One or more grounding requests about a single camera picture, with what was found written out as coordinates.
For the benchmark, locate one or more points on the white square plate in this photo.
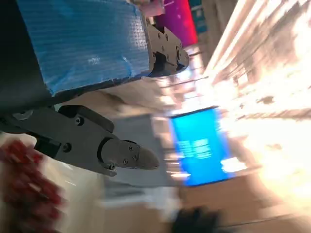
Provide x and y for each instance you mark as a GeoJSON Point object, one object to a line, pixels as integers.
{"type": "Point", "coordinates": [77, 189]}

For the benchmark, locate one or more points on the magenta board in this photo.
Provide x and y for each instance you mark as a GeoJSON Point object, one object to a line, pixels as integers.
{"type": "Point", "coordinates": [177, 21]}

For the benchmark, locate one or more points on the red toy grapes with leaf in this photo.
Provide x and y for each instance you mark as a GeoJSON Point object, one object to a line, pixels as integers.
{"type": "Point", "coordinates": [26, 184]}

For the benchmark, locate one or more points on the black gloved robot right hand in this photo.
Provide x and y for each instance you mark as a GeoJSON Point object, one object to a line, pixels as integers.
{"type": "Point", "coordinates": [194, 221]}

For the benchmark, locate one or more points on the bare black robot left hand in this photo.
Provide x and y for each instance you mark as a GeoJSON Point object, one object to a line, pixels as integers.
{"type": "Point", "coordinates": [85, 43]}

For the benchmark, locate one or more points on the blue lit monitor screen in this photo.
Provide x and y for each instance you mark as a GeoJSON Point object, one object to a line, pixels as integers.
{"type": "Point", "coordinates": [201, 145]}

